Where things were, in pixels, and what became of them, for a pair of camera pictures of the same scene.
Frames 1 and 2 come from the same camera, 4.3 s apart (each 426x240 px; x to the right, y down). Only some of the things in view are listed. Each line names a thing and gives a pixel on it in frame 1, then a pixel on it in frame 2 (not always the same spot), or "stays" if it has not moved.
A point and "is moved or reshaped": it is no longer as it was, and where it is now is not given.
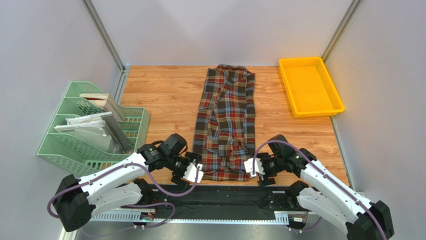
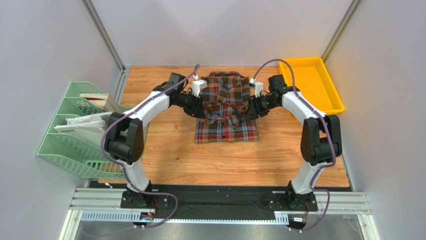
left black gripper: x=177 y=176 -> x=196 y=109
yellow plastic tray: x=311 y=90 stays
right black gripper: x=266 y=167 -> x=254 y=107
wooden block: x=105 y=101 stays
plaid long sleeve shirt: x=224 y=132 is moved or reshaped
